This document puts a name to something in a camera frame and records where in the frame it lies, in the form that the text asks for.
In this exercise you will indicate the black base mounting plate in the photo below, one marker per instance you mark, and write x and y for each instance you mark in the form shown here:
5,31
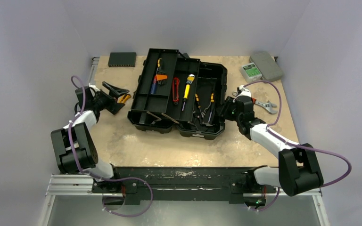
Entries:
226,184

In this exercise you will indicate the green white small box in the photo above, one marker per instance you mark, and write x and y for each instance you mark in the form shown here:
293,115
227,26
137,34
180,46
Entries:
250,72

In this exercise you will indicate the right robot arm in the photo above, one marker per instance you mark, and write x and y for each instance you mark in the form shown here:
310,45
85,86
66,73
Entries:
298,169

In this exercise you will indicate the black plastic toolbox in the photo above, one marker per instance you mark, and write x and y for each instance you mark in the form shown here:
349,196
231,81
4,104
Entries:
157,112

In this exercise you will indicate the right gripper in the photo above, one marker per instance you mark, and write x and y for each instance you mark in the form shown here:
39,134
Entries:
227,108

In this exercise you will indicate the aluminium frame rail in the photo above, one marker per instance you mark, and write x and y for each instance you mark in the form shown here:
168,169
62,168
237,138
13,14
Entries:
91,86

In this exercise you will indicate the red black utility knife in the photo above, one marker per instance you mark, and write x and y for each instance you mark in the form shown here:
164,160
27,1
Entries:
175,90

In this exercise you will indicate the yellow handled screwdriver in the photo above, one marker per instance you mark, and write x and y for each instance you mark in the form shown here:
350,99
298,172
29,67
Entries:
185,97

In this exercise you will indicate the black network switch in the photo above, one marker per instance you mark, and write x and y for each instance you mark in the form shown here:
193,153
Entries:
122,59

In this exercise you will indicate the yellow handled pliers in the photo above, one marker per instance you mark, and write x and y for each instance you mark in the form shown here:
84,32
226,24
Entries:
203,109

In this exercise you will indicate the yellow black screwdriver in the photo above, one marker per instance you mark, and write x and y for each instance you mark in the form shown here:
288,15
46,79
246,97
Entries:
159,69

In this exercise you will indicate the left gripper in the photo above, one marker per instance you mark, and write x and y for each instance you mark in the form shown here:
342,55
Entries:
113,107

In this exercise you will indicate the orange hex key set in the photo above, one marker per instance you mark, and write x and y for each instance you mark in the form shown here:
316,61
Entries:
161,77

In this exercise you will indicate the yellow utility knife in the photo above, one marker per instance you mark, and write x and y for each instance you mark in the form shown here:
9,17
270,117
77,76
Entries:
124,98

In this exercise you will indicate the blue red screwdriver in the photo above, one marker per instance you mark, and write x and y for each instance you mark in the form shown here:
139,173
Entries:
154,86

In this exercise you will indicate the yellow hex key set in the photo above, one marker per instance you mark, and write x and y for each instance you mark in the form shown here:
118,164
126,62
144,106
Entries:
190,79

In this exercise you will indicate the grey plastic case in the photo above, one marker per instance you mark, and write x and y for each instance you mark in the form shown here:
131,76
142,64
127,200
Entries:
267,66

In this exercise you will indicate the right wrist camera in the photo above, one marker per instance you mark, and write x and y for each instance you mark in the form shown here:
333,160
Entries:
243,92

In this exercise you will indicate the small claw hammer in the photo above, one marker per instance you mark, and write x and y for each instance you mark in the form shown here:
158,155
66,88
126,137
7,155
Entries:
207,116

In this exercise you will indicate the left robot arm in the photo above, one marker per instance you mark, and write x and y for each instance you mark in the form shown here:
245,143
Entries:
73,146

